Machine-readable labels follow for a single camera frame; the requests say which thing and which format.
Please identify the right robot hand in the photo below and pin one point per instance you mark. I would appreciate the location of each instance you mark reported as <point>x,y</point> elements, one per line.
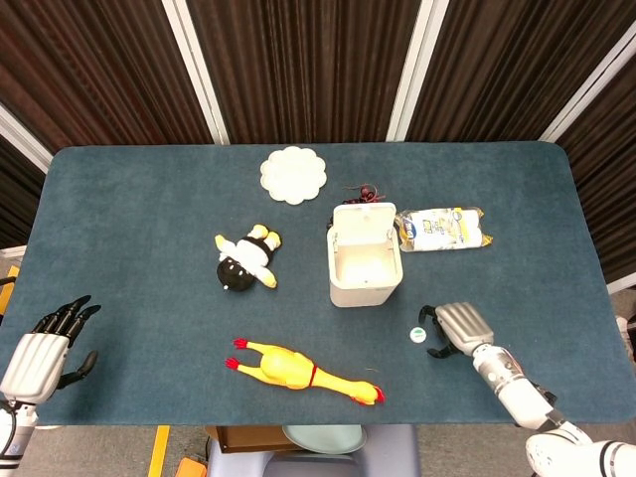
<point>459,328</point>

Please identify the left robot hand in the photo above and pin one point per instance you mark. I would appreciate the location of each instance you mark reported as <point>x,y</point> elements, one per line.
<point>42,358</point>

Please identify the white square container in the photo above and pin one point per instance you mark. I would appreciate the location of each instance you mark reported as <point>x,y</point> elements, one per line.
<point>364,258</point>

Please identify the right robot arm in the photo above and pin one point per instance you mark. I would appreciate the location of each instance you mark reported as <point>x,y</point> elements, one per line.
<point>546,417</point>

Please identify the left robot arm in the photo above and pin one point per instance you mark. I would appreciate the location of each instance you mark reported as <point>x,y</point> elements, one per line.
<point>12,432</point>

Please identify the small white round cap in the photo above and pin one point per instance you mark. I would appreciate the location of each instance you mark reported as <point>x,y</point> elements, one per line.
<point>418,335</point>

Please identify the yellow rubber chicken toy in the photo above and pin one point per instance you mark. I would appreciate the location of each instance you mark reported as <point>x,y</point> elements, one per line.
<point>303,368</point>

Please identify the dark red grape bunch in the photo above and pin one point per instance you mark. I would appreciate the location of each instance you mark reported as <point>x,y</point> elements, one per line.
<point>365,194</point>

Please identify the blue table mat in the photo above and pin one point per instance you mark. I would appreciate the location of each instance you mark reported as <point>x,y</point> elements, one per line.
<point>199,308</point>

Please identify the light green plate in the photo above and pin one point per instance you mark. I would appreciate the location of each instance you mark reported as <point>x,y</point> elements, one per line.
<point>325,439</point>

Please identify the orange object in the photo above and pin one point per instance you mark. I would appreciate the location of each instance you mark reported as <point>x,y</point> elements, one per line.
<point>191,468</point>

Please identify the grey plastic stool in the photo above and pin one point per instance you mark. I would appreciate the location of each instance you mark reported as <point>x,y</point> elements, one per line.
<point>318,459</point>

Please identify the brown cardboard box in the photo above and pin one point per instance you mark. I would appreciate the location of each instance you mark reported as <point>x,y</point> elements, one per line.
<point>248,438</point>

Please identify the black white plush duck toy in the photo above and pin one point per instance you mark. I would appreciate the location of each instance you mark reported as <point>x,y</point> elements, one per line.
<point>247,257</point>

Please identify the white scalloped plate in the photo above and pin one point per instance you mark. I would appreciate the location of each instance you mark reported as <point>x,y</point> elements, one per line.
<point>293,175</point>

